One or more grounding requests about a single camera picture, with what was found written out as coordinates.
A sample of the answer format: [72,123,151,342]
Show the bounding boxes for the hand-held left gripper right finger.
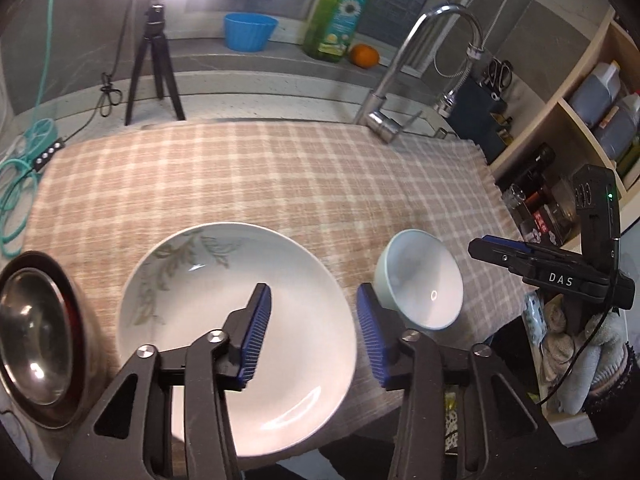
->
[355,283,576,480]

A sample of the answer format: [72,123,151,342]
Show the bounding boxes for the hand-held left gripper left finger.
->
[52,282,273,480]

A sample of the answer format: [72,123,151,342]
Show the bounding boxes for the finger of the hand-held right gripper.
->
[467,234,538,276]

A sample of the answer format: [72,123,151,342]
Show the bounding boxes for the white leaf print plate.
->
[116,222,358,458]

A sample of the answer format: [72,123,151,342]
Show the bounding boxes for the light blue ceramic bowl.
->
[375,229,463,331]

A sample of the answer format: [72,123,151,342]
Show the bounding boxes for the large steel bowl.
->
[0,250,108,431]

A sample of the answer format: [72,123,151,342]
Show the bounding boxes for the red steel bowl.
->
[0,267,85,408]

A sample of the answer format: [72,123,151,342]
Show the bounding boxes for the person's right forearm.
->
[585,342,640,418]

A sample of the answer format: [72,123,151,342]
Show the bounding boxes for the person's right hand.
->
[540,297,628,413]

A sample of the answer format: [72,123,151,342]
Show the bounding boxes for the dark jar red label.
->
[520,200,572,248]

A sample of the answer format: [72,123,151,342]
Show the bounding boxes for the glass spice jar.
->
[502,185,527,212]

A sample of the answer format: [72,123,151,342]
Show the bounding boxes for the blue printed packet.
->
[522,292,547,342]

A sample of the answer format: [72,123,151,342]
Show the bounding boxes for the black bottle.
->
[519,143,556,183]

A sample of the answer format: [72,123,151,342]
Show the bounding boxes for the dark sauce bottle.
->
[570,61,623,128]
[595,92,640,161]

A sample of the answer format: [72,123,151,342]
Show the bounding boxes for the beige shelf unit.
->
[487,7,640,201]

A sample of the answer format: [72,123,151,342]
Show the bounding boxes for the dark blue utensil holder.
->
[450,77,508,161]

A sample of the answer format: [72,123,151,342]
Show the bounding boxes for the beige plaid cloth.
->
[22,121,523,441]

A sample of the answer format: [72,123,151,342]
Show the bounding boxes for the chrome faucet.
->
[352,3,486,145]

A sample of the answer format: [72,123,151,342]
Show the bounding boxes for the orange fruit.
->
[348,44,380,68]

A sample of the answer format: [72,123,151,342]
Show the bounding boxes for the green dish soap bottle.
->
[302,0,373,64]

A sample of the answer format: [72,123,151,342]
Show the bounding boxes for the blue plastic bowl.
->
[223,12,279,53]

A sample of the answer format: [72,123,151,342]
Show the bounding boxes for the black tripod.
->
[124,4,187,127]

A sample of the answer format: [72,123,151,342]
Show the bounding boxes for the black handled scissors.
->
[481,59,513,93]

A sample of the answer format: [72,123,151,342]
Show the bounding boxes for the black switch strip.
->
[34,140,66,168]

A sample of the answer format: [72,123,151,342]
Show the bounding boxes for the knotted black cable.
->
[62,0,138,141]

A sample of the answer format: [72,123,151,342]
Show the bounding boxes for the teal cable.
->
[0,0,61,257]

